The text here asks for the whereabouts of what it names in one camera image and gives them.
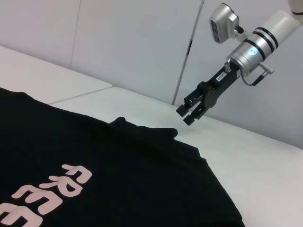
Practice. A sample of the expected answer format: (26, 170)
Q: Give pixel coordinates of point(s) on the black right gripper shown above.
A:
(217, 91)

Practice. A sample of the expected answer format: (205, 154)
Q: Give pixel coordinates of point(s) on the black shirt with FREE print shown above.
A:
(118, 165)

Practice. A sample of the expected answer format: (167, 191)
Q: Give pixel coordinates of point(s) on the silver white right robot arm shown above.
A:
(253, 49)

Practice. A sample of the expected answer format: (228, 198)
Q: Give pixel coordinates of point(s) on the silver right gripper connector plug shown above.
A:
(227, 66)

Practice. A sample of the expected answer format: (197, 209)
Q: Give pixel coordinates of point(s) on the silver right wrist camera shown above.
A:
(222, 21)

